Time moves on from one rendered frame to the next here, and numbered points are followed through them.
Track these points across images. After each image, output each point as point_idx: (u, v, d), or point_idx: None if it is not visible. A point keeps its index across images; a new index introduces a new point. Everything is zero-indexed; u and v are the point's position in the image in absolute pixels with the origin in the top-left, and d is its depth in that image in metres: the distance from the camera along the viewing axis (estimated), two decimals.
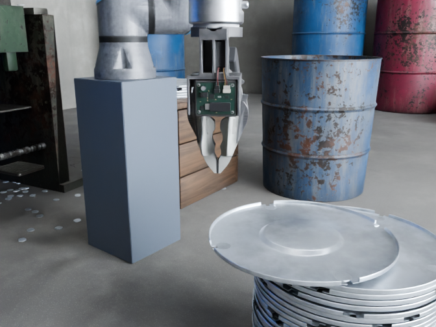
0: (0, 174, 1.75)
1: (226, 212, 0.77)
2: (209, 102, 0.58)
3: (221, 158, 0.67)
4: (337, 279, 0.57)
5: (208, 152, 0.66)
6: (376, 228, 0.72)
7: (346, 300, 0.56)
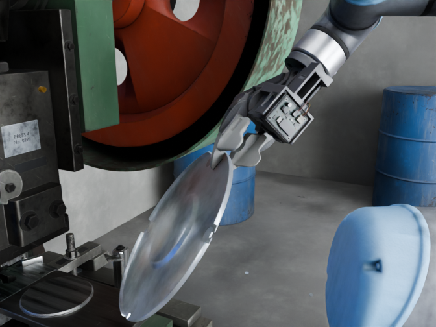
0: None
1: (228, 173, 0.61)
2: (281, 118, 0.62)
3: None
4: (152, 222, 0.80)
5: (223, 148, 0.66)
6: (130, 311, 0.65)
7: None
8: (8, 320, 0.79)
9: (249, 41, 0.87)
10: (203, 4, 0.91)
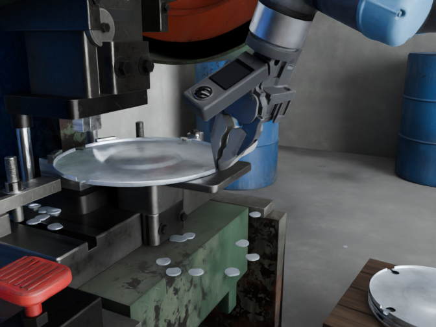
0: None
1: None
2: None
3: (222, 154, 0.68)
4: (89, 148, 0.82)
5: None
6: (85, 180, 0.64)
7: None
8: (91, 185, 0.76)
9: (176, 42, 1.06)
10: None
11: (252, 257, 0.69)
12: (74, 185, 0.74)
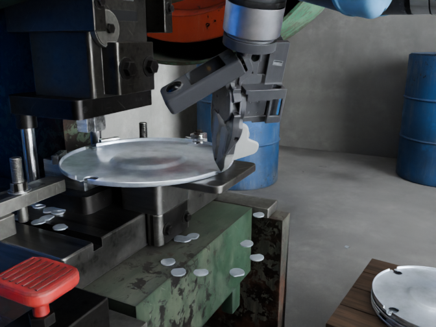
0: None
1: (152, 137, 0.89)
2: None
3: None
4: None
5: (230, 156, 0.66)
6: (212, 172, 0.68)
7: None
8: (96, 185, 0.76)
9: None
10: None
11: (256, 258, 0.69)
12: (79, 185, 0.74)
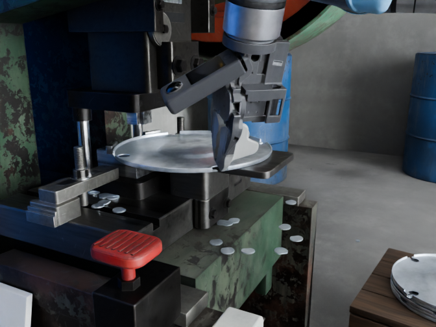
0: None
1: (134, 137, 0.89)
2: None
3: None
4: None
5: (230, 156, 0.66)
6: (259, 144, 0.86)
7: None
8: (145, 173, 0.82)
9: None
10: None
11: (296, 239, 0.76)
12: (131, 173, 0.80)
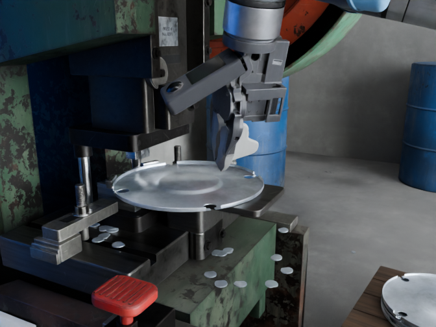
0: None
1: (139, 203, 0.74)
2: None
3: None
4: None
5: (230, 156, 0.66)
6: (174, 165, 0.98)
7: None
8: None
9: None
10: None
11: (287, 271, 0.80)
12: (130, 207, 0.84)
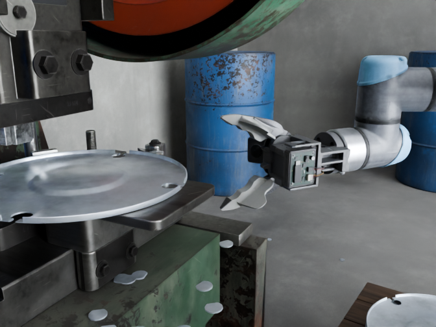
0: None
1: (105, 211, 0.47)
2: (300, 163, 0.66)
3: (233, 201, 0.70)
4: None
5: (242, 122, 0.66)
6: None
7: None
8: None
9: None
10: None
11: (213, 309, 0.54)
12: None
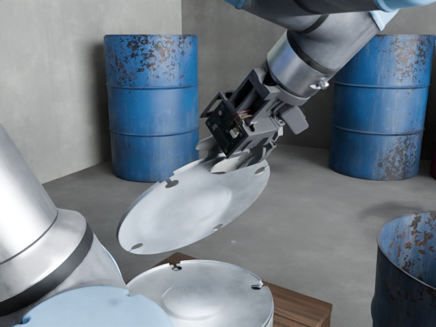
0: None
1: (119, 226, 0.70)
2: (218, 126, 0.56)
3: None
4: None
5: (213, 148, 0.66)
6: None
7: None
8: None
9: None
10: None
11: None
12: None
